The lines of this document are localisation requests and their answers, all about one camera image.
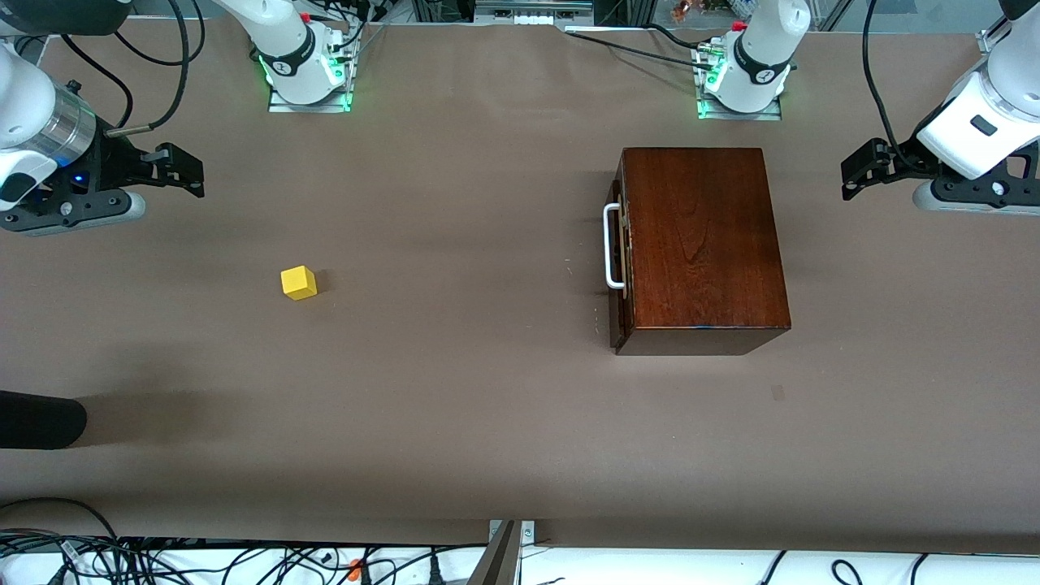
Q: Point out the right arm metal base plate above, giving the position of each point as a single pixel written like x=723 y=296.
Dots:
x=280 y=106

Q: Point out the black power plug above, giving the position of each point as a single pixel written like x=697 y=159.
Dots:
x=435 y=573

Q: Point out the yellow cube block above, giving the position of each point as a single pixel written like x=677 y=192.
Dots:
x=298 y=283

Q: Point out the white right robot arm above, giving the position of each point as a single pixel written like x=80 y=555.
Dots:
x=276 y=24

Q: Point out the dark angled mount pole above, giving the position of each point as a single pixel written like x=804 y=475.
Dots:
x=497 y=565

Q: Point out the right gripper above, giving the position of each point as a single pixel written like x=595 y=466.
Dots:
x=114 y=160

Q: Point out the black foam cylinder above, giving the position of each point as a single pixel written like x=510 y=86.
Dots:
x=41 y=418

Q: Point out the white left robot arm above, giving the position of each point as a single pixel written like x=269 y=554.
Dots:
x=772 y=32

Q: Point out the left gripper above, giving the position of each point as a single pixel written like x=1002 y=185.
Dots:
x=900 y=159

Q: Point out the brown table cover sheet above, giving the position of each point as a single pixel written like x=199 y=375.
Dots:
x=455 y=366

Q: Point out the aluminium frame corner bracket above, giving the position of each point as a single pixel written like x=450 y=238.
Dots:
x=993 y=42

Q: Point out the copper coloured parts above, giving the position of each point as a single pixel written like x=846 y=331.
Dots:
x=685 y=10

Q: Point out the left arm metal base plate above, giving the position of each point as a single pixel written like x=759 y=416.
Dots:
x=768 y=114

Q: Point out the white power strip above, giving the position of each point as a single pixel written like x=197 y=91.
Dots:
x=528 y=19

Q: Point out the dark wooden drawer cabinet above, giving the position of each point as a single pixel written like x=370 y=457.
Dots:
x=703 y=236

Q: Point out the small metal bracket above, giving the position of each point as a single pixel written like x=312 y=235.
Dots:
x=528 y=532

